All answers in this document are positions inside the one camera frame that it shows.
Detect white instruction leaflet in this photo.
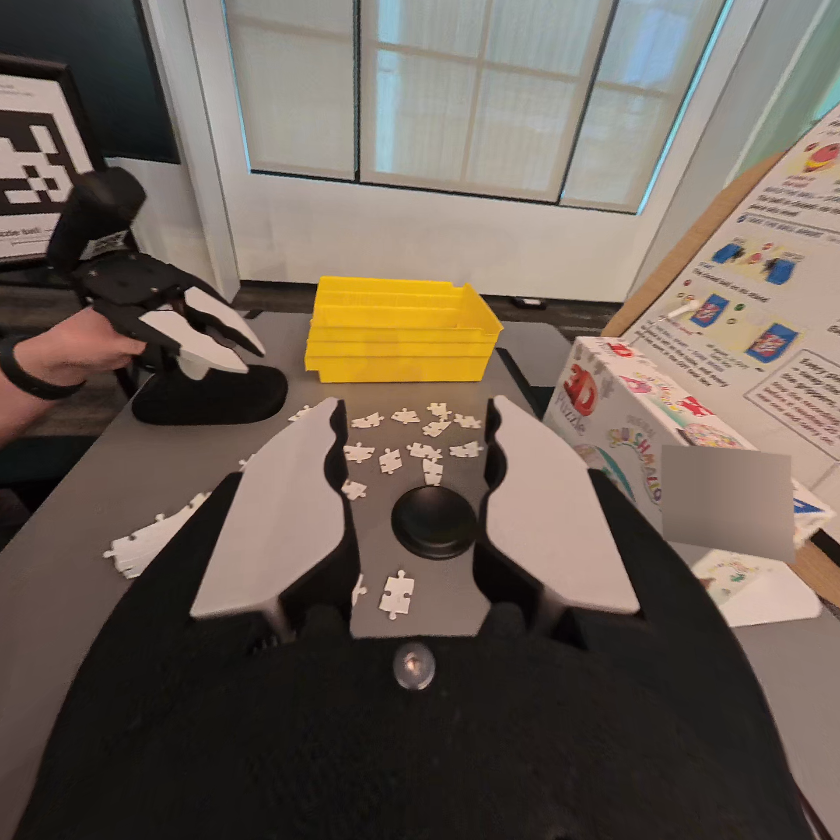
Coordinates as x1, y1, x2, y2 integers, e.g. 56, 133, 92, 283
694, 549, 824, 630

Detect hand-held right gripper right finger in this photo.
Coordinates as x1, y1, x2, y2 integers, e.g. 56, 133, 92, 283
482, 395, 641, 616

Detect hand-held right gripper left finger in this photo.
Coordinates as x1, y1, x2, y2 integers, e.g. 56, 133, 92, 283
189, 396, 361, 621

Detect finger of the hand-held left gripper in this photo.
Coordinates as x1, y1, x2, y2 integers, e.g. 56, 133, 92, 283
139, 308, 252, 375
184, 287, 267, 359

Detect person's left forearm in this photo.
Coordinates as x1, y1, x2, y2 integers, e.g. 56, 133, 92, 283
0, 367, 74, 448

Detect white glazed double door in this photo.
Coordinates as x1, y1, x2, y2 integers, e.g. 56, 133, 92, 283
140, 0, 770, 304

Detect yellow plastic bin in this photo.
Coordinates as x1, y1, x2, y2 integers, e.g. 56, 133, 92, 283
306, 322, 501, 363
313, 276, 505, 347
304, 341, 497, 384

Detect colourful puzzle ball box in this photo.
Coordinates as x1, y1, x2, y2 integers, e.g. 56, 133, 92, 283
542, 336, 823, 550

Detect person's left hand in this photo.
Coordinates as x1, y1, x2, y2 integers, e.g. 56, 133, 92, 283
13, 307, 147, 388

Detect cardboard instruction poster board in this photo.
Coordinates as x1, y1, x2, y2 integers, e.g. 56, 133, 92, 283
600, 97, 840, 466

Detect black wristband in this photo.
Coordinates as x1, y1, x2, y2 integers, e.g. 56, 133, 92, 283
0, 336, 88, 402

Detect black round ball stand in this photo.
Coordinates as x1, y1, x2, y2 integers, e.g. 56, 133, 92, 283
391, 486, 479, 560

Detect framed black and white tag poster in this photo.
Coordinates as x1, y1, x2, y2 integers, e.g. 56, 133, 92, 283
0, 54, 107, 271

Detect group of white puzzle pieces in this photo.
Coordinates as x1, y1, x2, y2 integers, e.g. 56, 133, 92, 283
102, 400, 487, 622

